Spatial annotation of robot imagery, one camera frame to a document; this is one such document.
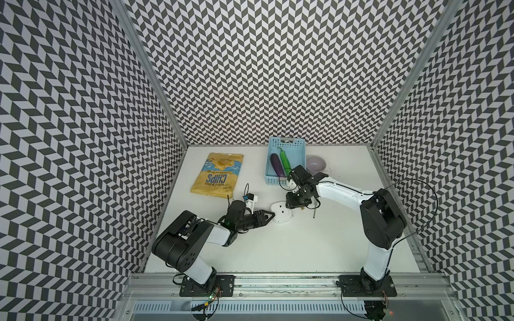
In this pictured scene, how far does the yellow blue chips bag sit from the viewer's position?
0.98m

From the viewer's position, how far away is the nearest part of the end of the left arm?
0.72 metres

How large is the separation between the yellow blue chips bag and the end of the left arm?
0.74 feet
